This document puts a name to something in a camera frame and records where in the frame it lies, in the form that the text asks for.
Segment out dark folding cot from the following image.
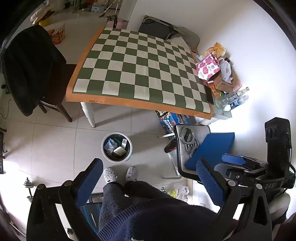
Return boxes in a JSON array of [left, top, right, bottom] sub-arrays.
[[138, 15, 181, 40]]

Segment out green white medicine box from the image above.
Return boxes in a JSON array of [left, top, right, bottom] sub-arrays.
[[121, 138, 127, 149]]

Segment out blue toy box under table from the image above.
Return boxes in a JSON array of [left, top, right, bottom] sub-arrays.
[[155, 110, 196, 134]]

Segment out clear glass bottle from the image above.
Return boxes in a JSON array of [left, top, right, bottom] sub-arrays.
[[215, 87, 249, 108]]

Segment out white box blue rectangle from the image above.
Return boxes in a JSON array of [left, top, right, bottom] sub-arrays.
[[113, 147, 126, 156]]

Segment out yellow bin with clothes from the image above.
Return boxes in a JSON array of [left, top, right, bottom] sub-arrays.
[[30, 4, 55, 27]]

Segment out pink flower paper bag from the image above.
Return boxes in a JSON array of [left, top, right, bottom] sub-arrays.
[[196, 52, 220, 81]]

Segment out brown cardboard box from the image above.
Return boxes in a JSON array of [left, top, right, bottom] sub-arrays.
[[213, 70, 242, 92]]

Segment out red orange carton box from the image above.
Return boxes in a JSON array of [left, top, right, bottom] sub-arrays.
[[47, 23, 65, 45]]

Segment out person dark trousers legs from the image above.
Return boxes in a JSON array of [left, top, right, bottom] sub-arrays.
[[98, 181, 216, 240]]

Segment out white round trash bin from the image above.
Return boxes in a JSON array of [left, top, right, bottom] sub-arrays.
[[101, 132, 133, 164]]

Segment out yellow snack bag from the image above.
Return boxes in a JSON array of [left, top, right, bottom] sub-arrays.
[[201, 42, 226, 59]]

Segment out red yellow snack box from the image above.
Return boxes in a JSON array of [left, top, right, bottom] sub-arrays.
[[207, 80, 223, 98]]

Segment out blue cartoon snack packet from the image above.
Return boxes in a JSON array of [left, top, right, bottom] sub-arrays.
[[104, 138, 118, 155]]

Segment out grey slipper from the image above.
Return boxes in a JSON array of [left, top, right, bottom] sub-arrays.
[[125, 166, 138, 182], [103, 167, 118, 183]]

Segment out white plastic bag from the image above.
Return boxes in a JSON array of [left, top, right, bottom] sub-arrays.
[[218, 57, 233, 84]]

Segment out grey right slipper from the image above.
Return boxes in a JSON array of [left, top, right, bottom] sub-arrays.
[[125, 166, 138, 182]]

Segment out small metal dumbbell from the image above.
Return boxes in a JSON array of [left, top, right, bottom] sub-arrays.
[[23, 177, 34, 202]]

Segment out pink suitcase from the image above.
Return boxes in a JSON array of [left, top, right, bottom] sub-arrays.
[[106, 15, 127, 29]]

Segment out black smartphone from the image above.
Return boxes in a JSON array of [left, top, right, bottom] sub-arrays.
[[204, 86, 214, 105]]

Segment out grey left slipper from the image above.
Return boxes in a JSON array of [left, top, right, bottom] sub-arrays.
[[103, 167, 118, 183]]

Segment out green white checkered mat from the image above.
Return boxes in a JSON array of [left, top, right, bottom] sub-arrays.
[[68, 27, 211, 114]]

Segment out chair with black jacket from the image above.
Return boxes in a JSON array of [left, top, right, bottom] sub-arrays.
[[1, 25, 76, 122]]

